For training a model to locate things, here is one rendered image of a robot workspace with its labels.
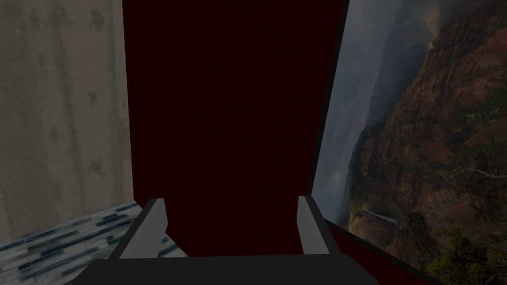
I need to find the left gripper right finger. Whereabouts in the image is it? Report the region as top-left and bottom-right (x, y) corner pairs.
(297, 195), (342, 256)

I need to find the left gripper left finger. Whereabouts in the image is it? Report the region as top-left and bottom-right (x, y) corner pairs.
(109, 198), (169, 260)

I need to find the mountain landscape wall picture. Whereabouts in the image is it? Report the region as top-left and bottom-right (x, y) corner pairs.
(311, 0), (507, 285)

